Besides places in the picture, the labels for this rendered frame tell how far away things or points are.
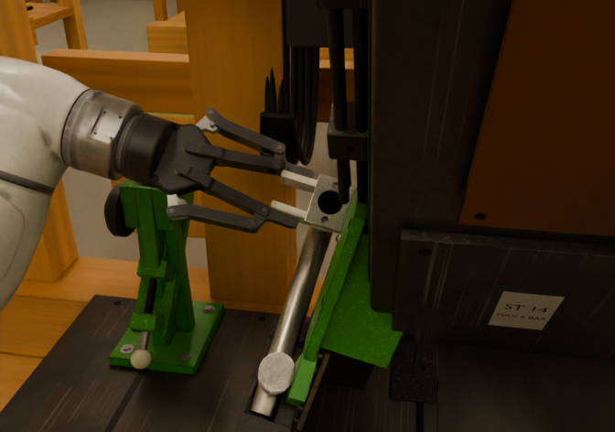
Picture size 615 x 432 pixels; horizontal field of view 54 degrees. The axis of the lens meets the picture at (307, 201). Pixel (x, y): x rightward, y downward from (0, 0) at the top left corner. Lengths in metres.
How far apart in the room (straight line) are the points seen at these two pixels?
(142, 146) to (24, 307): 0.57
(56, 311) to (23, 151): 0.49
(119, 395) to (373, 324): 0.44
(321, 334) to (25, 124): 0.37
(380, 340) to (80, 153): 0.36
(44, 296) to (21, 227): 0.50
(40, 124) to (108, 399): 0.40
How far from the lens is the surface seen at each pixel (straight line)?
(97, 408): 0.90
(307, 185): 0.65
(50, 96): 0.68
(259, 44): 0.87
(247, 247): 1.00
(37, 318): 1.12
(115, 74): 1.06
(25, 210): 0.69
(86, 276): 1.20
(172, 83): 1.02
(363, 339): 0.60
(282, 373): 0.63
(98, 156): 0.66
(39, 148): 0.68
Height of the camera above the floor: 1.52
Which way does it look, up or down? 27 degrees down
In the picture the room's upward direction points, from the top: straight up
